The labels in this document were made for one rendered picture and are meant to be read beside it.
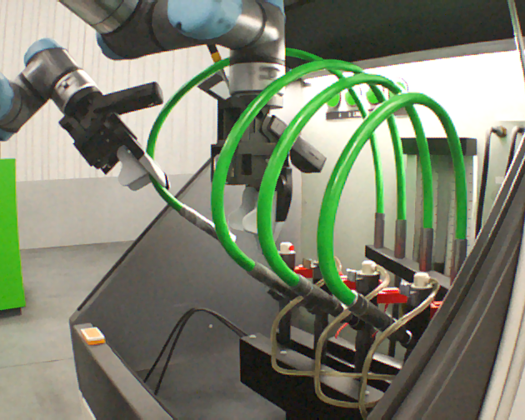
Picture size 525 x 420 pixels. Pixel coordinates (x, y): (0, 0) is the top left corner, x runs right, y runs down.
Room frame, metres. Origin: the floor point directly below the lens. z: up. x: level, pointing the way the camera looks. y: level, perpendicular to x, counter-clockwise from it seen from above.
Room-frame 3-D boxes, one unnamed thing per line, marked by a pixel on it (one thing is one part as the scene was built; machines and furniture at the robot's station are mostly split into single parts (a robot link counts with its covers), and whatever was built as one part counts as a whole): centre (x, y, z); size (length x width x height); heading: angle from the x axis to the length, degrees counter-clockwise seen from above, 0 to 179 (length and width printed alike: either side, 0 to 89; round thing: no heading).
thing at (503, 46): (0.81, -0.25, 1.43); 0.54 x 0.03 x 0.02; 35
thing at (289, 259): (0.66, -0.02, 1.01); 0.05 x 0.03 x 0.21; 125
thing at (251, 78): (0.63, 0.01, 1.35); 0.08 x 0.08 x 0.05
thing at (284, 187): (0.63, -0.02, 1.21); 0.05 x 0.02 x 0.09; 35
